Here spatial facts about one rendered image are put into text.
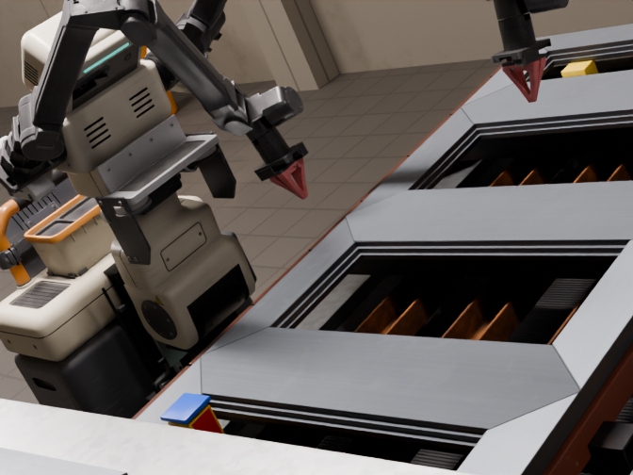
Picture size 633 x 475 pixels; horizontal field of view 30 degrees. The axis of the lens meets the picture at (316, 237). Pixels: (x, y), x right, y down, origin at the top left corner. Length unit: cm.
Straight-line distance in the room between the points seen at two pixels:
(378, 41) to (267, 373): 412
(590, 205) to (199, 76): 71
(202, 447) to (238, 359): 61
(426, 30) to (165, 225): 331
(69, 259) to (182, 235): 33
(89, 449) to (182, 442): 14
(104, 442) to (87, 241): 129
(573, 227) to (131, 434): 82
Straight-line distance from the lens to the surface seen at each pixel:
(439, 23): 560
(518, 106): 249
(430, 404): 164
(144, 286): 251
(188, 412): 181
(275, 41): 614
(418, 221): 215
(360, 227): 223
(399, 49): 583
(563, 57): 272
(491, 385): 163
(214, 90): 216
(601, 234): 190
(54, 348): 268
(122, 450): 146
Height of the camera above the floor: 173
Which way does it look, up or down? 23 degrees down
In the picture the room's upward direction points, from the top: 25 degrees counter-clockwise
